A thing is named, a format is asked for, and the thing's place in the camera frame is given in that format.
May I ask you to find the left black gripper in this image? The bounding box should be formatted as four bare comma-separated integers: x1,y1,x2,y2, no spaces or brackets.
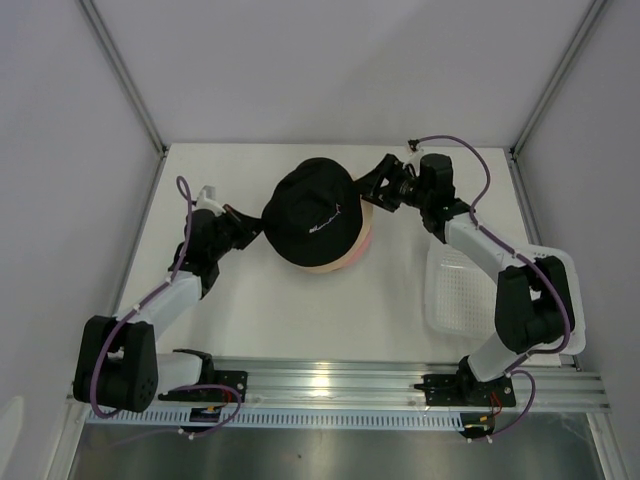
209,205,268,261

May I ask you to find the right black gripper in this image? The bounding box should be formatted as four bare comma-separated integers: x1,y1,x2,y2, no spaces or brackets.
348,154,431,213

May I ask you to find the beige bucket hat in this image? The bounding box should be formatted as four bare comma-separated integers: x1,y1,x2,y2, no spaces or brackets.
291,169,373,274

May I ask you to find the black and beige hat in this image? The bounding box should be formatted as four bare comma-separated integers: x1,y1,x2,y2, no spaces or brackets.
261,157,371,270

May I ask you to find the pink bucket hat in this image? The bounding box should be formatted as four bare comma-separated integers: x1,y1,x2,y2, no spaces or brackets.
348,234,371,264

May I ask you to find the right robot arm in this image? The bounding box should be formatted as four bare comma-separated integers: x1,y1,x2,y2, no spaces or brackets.
356,154,586,407

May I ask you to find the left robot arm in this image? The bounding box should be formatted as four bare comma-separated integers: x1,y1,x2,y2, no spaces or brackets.
72,205,262,418

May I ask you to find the white plastic basket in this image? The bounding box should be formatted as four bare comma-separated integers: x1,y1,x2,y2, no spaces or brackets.
424,240,586,355

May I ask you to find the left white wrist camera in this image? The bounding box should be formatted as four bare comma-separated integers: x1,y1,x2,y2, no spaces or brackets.
195,185,225,217

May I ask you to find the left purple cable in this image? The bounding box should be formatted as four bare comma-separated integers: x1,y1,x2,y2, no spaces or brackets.
89,174,199,419

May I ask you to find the right aluminium frame post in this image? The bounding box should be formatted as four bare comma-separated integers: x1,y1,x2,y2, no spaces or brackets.
508,0,614,159

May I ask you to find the aluminium frame post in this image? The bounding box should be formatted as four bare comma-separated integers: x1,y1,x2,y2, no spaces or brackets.
76,0,167,158
508,0,614,159

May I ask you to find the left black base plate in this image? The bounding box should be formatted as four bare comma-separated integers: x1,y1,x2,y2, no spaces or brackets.
158,370,248,403

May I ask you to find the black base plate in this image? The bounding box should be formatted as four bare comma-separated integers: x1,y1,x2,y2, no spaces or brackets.
413,374,516,407
158,370,248,403

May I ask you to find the aluminium mounting rail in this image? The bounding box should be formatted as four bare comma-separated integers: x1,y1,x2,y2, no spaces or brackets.
64,353,614,414

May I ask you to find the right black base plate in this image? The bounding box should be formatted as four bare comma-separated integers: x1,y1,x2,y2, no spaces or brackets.
413,374,516,407

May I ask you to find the left aluminium frame post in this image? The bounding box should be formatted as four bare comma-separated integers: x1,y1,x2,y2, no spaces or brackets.
76,0,167,158

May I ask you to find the white slotted cable duct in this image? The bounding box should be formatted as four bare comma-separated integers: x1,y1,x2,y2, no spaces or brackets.
87,406,488,432

